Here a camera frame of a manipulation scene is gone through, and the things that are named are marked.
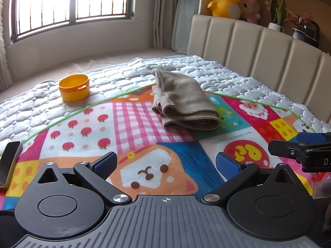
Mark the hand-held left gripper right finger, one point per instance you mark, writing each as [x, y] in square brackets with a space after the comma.
[228, 166]

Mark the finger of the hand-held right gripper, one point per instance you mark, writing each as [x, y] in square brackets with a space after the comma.
[311, 137]
[284, 148]

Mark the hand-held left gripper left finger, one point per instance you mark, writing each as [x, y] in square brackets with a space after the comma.
[106, 164]

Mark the brown striped garment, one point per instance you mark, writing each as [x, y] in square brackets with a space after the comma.
[181, 100]

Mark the person's right hand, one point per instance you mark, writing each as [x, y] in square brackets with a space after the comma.
[323, 188]

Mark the colourful cartoon printed mat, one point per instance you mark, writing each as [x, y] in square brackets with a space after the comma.
[160, 149]

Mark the orange plastic container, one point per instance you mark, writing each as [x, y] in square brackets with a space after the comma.
[73, 89]

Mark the grey quilted mattress pad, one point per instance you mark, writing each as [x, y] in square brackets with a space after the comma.
[38, 108]

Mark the smartphone in pale case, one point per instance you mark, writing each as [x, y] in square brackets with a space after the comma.
[9, 162]

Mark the beige padded headboard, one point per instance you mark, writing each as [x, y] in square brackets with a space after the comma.
[258, 51]

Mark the red-leaf plant in grey pot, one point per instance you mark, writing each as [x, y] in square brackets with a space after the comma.
[300, 32]

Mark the green plant in white pot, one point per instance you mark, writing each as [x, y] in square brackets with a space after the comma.
[276, 27]

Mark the pink plush rabbit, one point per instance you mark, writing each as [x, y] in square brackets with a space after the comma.
[249, 7]

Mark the beige curtain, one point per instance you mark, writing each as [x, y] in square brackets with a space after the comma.
[4, 56]
[164, 13]

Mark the light blue folded board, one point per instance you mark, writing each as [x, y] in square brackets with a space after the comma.
[186, 20]

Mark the yellow plush duck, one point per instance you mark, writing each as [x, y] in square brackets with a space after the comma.
[225, 2]

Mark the barred window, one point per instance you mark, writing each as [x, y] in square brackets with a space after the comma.
[72, 2]

